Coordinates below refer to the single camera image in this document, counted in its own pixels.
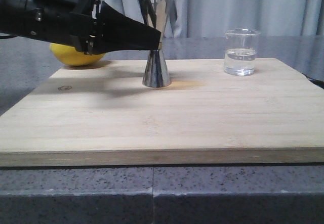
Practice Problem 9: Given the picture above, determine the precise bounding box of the yellow lemon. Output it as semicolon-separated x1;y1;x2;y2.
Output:
49;43;105;66

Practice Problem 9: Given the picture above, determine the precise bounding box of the black board handle strap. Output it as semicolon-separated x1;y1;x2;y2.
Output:
303;73;324;89

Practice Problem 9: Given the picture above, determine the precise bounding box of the light wooden cutting board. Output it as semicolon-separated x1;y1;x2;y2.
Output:
1;58;323;167

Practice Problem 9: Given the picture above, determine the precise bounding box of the clear glass beaker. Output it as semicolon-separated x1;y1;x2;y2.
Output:
223;28;260;76

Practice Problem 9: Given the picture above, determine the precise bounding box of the grey curtain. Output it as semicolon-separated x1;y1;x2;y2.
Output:
104;0;323;38

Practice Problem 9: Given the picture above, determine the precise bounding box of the silver steel jigger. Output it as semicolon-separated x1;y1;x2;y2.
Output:
138;0;173;88

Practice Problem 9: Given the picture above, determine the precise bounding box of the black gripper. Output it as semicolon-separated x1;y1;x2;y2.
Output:
1;0;159;55

